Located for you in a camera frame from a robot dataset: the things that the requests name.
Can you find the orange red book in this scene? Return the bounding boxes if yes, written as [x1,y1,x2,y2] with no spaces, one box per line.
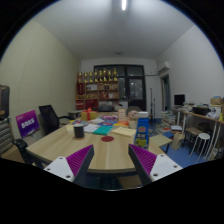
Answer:
[114,120,130,128]

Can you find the black computer monitor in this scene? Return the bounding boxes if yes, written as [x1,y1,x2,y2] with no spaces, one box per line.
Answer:
[173,94,186,107]

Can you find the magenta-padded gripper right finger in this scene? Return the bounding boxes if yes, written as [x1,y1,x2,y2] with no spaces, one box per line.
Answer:
[128,143,184,186]

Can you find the small standing card sign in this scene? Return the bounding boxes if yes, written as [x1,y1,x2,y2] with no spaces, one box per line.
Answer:
[117,108,127,122]

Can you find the long wooden side desk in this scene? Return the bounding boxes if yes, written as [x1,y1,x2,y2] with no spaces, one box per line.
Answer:
[171,107,224,161]

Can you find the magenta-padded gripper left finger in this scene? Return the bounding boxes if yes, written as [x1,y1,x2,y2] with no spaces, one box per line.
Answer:
[43,144,95,187]

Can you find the striped grey cushion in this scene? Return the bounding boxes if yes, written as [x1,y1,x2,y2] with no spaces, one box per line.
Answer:
[0,118,16,156]

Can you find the grey armchair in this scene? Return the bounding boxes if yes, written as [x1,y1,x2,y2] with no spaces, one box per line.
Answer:
[126,105,143,114]

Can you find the pink flowers in white pot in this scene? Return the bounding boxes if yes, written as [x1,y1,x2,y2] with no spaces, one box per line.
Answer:
[127,109,140,130]

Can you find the stack of books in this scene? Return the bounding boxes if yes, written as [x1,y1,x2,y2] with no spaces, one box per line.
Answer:
[159,109,178,130]

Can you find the white round stool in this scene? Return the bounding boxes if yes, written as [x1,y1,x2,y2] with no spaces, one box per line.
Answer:
[191,132,212,158]

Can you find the yellow gift box red ribbon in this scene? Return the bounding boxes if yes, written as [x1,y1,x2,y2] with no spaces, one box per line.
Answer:
[80,107,98,122]

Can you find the black mug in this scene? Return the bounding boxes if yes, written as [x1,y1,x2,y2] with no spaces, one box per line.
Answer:
[73,123,85,139]

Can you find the purple sign board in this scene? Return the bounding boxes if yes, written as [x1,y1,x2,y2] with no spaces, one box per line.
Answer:
[15,109,40,139]

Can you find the blue magazine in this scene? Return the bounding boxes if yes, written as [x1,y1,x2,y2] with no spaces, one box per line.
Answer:
[72,119,88,127]

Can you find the black office chair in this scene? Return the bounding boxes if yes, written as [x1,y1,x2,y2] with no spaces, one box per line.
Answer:
[38,104,71,136]
[13,138,44,168]

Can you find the black case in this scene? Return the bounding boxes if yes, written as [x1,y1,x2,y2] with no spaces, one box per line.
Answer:
[0,84,11,120]

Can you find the teal book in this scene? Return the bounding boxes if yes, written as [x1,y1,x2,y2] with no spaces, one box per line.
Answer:
[92,125,114,136]

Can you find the beige paper bag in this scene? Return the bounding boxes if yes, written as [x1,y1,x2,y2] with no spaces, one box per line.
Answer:
[171,132,186,151]

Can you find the light wooden low stool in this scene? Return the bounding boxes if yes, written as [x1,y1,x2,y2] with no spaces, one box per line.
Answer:
[148,134,173,156]

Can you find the wooden shelf unit with trophies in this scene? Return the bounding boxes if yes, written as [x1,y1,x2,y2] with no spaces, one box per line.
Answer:
[75,67,120,112]

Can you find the white wall air conditioner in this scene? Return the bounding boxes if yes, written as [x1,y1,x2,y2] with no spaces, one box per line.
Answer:
[157,61,171,73]

